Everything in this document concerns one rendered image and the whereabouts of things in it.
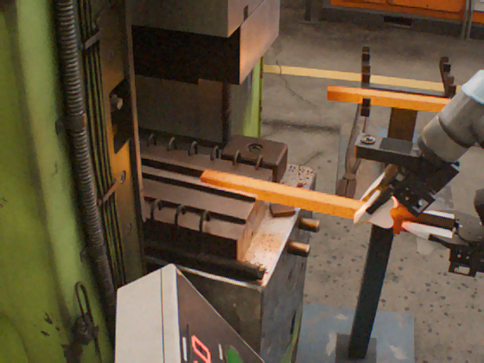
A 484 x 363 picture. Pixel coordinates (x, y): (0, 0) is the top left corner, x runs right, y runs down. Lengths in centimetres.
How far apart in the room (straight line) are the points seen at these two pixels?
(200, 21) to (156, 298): 37
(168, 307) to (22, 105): 27
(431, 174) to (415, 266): 152
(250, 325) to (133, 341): 52
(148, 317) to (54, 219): 19
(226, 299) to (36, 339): 36
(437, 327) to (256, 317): 129
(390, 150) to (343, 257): 152
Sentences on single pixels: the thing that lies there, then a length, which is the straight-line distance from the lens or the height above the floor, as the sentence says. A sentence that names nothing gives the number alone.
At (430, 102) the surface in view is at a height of 104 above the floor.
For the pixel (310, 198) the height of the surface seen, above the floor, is 101.
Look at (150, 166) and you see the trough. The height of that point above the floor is 99.
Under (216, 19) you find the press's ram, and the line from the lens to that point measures 86.
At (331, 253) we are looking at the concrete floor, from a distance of 257.
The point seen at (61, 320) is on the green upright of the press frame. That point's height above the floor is 104.
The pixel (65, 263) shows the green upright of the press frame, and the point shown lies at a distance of 87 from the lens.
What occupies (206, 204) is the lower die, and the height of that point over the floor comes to 99.
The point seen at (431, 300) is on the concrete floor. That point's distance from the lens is 247.
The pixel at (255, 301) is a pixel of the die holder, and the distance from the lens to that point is 115.
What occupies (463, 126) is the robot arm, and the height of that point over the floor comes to 123.
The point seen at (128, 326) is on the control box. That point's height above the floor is 117.
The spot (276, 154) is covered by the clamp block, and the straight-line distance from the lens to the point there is 132.
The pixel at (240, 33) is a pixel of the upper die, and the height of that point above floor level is 135.
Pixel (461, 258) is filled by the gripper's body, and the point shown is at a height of 96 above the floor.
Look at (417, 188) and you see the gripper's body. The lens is 108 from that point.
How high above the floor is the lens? 171
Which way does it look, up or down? 36 degrees down
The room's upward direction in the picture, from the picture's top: 1 degrees clockwise
